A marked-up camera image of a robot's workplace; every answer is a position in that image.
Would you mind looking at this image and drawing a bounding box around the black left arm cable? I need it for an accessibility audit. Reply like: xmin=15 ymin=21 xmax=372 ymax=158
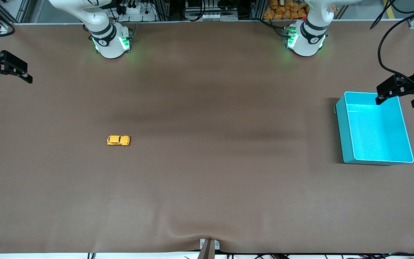
xmin=377 ymin=7 xmax=414 ymax=85

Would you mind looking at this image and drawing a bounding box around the white power strip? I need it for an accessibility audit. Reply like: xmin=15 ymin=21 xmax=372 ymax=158
xmin=119 ymin=3 xmax=157 ymax=21

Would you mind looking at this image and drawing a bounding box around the brown table mat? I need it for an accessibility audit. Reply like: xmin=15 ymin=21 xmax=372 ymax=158
xmin=0 ymin=21 xmax=414 ymax=254

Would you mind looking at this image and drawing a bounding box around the thin black cable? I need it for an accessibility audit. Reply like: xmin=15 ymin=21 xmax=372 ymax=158
xmin=370 ymin=0 xmax=397 ymax=30

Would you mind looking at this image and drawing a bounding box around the yellow beetle toy car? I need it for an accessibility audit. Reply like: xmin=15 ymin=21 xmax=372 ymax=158
xmin=107 ymin=135 xmax=131 ymax=147

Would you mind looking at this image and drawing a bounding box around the teal plastic bin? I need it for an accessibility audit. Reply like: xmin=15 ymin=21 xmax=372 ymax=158
xmin=335 ymin=91 xmax=414 ymax=166

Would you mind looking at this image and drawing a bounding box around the metal table clamp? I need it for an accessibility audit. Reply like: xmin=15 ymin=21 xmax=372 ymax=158
xmin=198 ymin=238 xmax=221 ymax=259

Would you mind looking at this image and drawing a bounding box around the grey electronics box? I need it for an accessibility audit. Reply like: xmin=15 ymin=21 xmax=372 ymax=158
xmin=185 ymin=0 xmax=239 ymax=21

